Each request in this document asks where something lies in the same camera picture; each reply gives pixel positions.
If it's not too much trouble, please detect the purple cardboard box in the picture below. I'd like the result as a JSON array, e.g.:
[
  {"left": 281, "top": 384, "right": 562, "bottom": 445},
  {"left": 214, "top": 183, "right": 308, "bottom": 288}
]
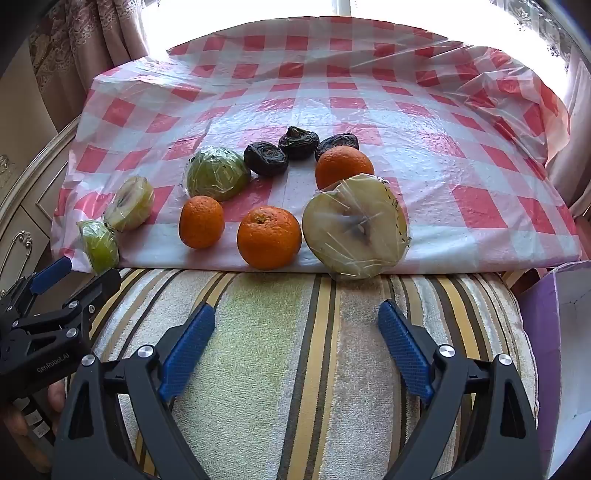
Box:
[{"left": 522, "top": 261, "right": 591, "bottom": 480}]

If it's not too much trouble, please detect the small orange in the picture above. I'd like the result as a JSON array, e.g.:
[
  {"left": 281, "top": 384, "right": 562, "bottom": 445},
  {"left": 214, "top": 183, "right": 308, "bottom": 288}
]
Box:
[{"left": 179, "top": 196, "right": 225, "bottom": 250}]

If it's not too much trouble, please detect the patterned beige curtain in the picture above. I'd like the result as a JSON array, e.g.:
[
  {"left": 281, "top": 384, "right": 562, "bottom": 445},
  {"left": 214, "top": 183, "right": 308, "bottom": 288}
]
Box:
[{"left": 28, "top": 0, "right": 160, "bottom": 134}]

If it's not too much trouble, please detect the cream carved cabinet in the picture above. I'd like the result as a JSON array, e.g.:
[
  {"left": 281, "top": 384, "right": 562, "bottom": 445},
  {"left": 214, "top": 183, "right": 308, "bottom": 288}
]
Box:
[{"left": 0, "top": 115, "right": 81, "bottom": 296}]

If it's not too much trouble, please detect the pink brown heavy curtain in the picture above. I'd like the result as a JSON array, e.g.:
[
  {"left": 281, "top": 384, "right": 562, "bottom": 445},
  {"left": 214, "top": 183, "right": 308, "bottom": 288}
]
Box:
[{"left": 545, "top": 46, "right": 591, "bottom": 217}]

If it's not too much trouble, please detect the striped towel cushion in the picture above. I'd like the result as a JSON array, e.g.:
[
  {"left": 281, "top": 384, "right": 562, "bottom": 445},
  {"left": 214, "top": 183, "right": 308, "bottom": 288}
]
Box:
[{"left": 88, "top": 267, "right": 539, "bottom": 480}]

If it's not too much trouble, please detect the large orange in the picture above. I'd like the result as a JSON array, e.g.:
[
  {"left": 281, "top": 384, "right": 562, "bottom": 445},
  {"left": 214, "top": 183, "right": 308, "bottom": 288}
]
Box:
[
  {"left": 237, "top": 206, "right": 303, "bottom": 271},
  {"left": 315, "top": 147, "right": 375, "bottom": 191}
]

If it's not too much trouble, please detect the person's left hand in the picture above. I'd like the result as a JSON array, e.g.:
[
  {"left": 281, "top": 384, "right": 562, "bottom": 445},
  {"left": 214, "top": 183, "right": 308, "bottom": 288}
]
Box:
[{"left": 0, "top": 378, "right": 68, "bottom": 464}]

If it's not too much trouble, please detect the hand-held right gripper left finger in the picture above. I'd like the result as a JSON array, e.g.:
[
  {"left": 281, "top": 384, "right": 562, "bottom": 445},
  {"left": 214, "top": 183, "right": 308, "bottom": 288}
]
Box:
[{"left": 52, "top": 304, "right": 217, "bottom": 480}]

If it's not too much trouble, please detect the small green fruit piece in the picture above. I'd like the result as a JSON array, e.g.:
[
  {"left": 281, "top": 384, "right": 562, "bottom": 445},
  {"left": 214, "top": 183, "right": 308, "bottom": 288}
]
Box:
[{"left": 76, "top": 220, "right": 120, "bottom": 275}]

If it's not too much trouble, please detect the metal cabinet handle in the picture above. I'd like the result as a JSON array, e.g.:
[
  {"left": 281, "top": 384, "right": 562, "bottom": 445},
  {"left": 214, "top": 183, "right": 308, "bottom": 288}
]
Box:
[{"left": 0, "top": 231, "right": 34, "bottom": 282}]

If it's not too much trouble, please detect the large apple half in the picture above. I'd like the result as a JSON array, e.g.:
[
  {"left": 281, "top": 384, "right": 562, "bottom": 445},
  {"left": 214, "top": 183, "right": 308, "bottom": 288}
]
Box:
[{"left": 302, "top": 174, "right": 411, "bottom": 281}]

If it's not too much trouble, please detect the pale green fruit half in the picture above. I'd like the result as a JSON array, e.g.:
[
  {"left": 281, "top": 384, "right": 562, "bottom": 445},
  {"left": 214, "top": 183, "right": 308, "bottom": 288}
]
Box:
[{"left": 103, "top": 176, "right": 156, "bottom": 232}]

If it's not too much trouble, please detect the red checkered plastic tablecloth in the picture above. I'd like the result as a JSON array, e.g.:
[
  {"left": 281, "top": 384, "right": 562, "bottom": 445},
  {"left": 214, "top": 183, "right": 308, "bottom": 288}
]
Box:
[{"left": 50, "top": 16, "right": 583, "bottom": 278}]

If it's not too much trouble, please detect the dark wrinkled passion fruit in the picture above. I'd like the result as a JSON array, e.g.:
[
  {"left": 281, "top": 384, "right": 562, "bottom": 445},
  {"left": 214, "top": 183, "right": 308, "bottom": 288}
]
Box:
[
  {"left": 315, "top": 133, "right": 360, "bottom": 162},
  {"left": 278, "top": 126, "right": 320, "bottom": 161},
  {"left": 244, "top": 141, "right": 290, "bottom": 177}
]

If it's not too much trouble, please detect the sheer floral lace curtain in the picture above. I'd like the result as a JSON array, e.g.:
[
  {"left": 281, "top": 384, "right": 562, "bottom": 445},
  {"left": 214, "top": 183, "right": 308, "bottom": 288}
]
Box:
[{"left": 489, "top": 0, "right": 573, "bottom": 70}]

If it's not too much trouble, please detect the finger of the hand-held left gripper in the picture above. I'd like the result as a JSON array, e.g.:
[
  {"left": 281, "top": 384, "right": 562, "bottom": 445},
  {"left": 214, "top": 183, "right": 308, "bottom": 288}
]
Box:
[
  {"left": 0, "top": 256, "right": 74, "bottom": 320},
  {"left": 14, "top": 268, "right": 122, "bottom": 342}
]

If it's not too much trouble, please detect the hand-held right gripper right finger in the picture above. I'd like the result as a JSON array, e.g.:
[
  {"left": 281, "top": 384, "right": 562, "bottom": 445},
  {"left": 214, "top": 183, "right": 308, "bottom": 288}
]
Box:
[{"left": 378, "top": 299, "right": 541, "bottom": 480}]

